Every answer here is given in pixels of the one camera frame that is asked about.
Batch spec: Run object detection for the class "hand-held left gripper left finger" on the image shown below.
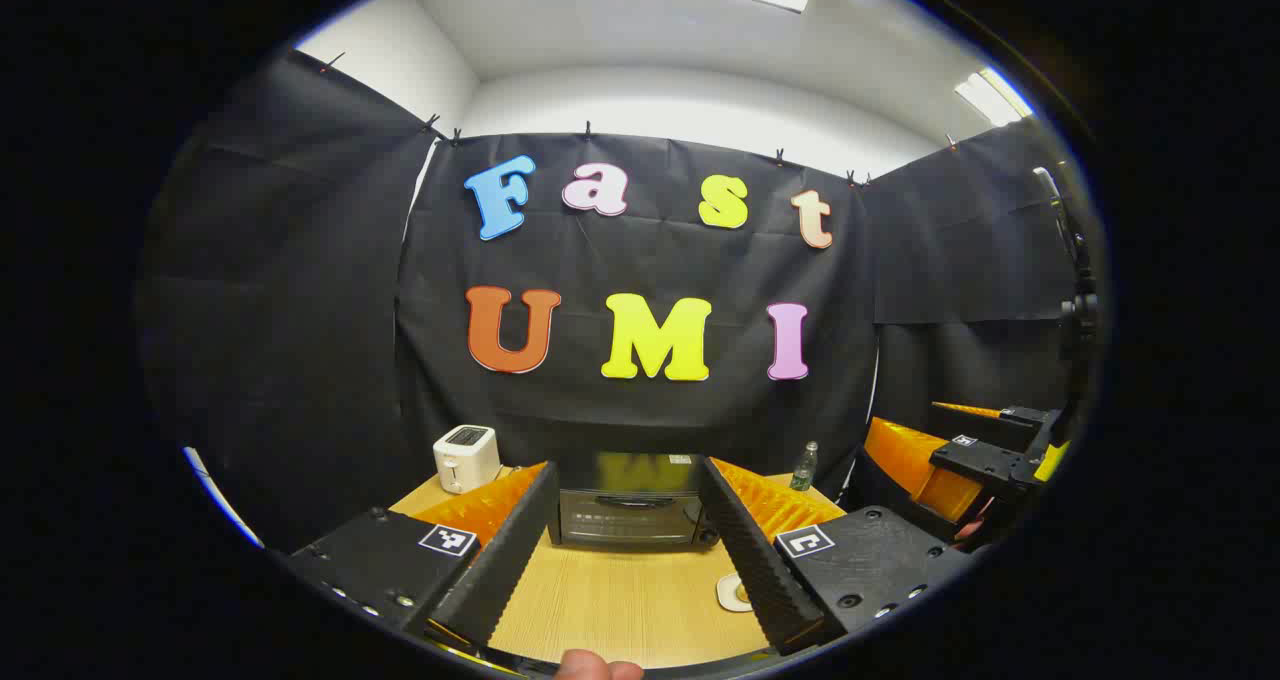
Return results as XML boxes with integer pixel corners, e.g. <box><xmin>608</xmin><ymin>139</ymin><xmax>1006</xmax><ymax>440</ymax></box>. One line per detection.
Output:
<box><xmin>288</xmin><ymin>460</ymin><xmax>561</xmax><ymax>653</ymax></box>

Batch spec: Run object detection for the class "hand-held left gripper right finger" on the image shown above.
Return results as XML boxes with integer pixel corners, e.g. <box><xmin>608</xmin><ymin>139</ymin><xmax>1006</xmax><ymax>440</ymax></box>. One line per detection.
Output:
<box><xmin>697</xmin><ymin>455</ymin><xmax>977</xmax><ymax>656</ymax></box>

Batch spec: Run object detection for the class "black electric oven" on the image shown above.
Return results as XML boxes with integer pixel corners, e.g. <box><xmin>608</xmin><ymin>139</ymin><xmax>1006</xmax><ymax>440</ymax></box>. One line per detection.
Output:
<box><xmin>548</xmin><ymin>450</ymin><xmax>721</xmax><ymax>548</ymax></box>

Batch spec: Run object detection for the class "white toaster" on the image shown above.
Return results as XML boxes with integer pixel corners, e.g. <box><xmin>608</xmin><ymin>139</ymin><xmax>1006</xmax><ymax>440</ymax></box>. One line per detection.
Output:
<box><xmin>432</xmin><ymin>425</ymin><xmax>501</xmax><ymax>495</ymax></box>

